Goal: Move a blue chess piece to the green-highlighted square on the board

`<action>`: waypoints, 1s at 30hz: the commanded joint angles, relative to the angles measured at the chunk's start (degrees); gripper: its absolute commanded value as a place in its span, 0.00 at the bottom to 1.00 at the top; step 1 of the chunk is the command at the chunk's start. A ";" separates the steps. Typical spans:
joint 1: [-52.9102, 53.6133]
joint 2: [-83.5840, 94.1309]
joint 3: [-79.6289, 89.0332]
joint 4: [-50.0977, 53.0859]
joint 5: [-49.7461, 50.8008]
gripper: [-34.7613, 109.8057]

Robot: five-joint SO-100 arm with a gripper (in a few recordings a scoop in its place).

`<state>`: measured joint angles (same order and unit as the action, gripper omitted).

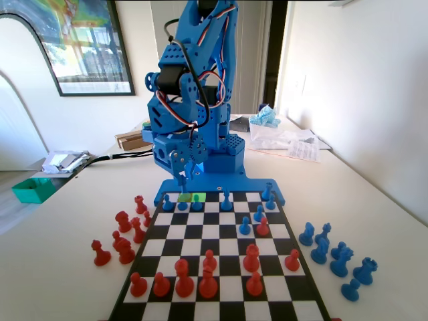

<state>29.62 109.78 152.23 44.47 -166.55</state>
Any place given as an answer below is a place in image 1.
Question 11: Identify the red chess queen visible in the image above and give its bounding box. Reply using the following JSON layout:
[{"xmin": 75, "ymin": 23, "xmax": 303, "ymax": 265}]
[{"xmin": 130, "ymin": 217, "xmax": 146, "ymax": 244}]

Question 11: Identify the blue chess queen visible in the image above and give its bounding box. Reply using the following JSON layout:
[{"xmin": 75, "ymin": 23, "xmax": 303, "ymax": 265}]
[{"xmin": 330, "ymin": 249, "xmax": 354, "ymax": 278}]

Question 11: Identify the long cardboard box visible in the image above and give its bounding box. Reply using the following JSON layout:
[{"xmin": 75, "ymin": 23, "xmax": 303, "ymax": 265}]
[{"xmin": 115, "ymin": 132, "xmax": 154, "ymax": 151}]

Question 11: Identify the dark grey sheet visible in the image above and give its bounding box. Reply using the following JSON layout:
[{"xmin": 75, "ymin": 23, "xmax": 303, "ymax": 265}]
[{"xmin": 230, "ymin": 116, "xmax": 253, "ymax": 134}]

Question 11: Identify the clear plastic bag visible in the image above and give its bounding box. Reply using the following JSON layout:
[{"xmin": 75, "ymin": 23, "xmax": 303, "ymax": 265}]
[
  {"xmin": 249, "ymin": 122, "xmax": 292, "ymax": 150},
  {"xmin": 277, "ymin": 128, "xmax": 332, "ymax": 151}
]

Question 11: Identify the blue white crumpled cloth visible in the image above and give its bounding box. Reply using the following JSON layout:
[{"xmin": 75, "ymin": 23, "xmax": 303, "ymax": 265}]
[{"xmin": 249, "ymin": 104, "xmax": 282, "ymax": 130}]

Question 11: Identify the black white chessboard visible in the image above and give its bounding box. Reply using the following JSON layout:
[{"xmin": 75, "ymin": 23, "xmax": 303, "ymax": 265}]
[{"xmin": 108, "ymin": 191, "xmax": 332, "ymax": 321}]

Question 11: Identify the black framed poster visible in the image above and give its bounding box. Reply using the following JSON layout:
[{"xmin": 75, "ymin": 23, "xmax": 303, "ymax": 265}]
[{"xmin": 39, "ymin": 0, "xmax": 136, "ymax": 98}]

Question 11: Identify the printed paper sheet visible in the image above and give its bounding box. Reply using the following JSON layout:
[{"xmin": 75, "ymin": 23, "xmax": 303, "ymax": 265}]
[{"xmin": 286, "ymin": 138, "xmax": 322, "ymax": 164}]

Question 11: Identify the grey paper pile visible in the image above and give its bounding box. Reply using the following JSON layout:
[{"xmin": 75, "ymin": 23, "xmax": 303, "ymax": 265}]
[{"xmin": 35, "ymin": 150, "xmax": 98, "ymax": 178}]

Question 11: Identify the green plastic bin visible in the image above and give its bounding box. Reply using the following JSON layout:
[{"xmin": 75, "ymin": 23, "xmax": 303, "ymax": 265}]
[{"xmin": 11, "ymin": 177, "xmax": 56, "ymax": 204}]

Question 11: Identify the blue arm base plate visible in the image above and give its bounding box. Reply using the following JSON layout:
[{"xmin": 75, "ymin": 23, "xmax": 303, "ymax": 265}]
[{"xmin": 153, "ymin": 172, "xmax": 288, "ymax": 207}]

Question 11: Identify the black camera cable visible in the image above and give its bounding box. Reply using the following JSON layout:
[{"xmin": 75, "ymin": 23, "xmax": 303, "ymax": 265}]
[{"xmin": 163, "ymin": 18, "xmax": 211, "ymax": 130}]

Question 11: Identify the black cable bundle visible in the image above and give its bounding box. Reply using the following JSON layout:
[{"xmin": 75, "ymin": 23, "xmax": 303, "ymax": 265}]
[{"xmin": 75, "ymin": 148, "xmax": 155, "ymax": 175}]

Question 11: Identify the red white servo wire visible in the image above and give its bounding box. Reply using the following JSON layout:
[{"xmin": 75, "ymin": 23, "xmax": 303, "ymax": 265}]
[{"xmin": 195, "ymin": 5, "xmax": 237, "ymax": 49}]

